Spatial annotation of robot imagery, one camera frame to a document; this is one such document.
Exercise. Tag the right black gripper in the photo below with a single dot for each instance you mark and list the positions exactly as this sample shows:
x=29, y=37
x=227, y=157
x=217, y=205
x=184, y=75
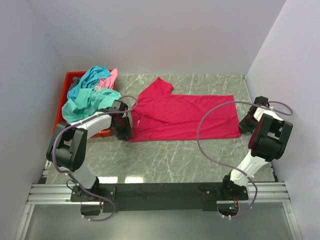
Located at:
x=244, y=127

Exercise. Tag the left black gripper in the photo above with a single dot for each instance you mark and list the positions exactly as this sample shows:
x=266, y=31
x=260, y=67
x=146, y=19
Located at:
x=121, y=135

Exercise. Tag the magenta t shirt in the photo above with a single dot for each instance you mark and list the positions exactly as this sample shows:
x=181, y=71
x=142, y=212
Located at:
x=164, y=116

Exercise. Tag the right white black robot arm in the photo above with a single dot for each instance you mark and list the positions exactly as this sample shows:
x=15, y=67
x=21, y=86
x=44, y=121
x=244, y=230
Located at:
x=269, y=138

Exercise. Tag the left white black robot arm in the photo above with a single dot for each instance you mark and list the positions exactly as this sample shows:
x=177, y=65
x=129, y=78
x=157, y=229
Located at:
x=68, y=145

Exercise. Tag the teal green t shirt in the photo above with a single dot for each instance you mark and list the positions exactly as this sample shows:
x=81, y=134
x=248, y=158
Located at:
x=87, y=102

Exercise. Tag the pink t shirt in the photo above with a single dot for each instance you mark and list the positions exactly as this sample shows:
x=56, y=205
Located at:
x=108, y=82

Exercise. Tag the light blue t shirt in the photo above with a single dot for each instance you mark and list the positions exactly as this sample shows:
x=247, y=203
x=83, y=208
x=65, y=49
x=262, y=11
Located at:
x=89, y=80

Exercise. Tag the grey t shirt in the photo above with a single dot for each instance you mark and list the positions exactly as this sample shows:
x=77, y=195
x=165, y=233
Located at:
x=75, y=82

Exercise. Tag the black base beam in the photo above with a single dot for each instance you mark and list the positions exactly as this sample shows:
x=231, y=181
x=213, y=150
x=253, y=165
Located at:
x=169, y=196

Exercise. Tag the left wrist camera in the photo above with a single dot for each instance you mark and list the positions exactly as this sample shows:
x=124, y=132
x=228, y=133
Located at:
x=117, y=107

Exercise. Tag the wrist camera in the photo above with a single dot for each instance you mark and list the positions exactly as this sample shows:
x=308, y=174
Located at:
x=261, y=101
x=117, y=107

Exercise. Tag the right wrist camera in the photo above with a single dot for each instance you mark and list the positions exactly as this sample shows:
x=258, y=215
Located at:
x=261, y=101

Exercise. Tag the aluminium rail frame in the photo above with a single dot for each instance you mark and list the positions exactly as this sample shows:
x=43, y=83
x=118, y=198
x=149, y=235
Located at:
x=41, y=194

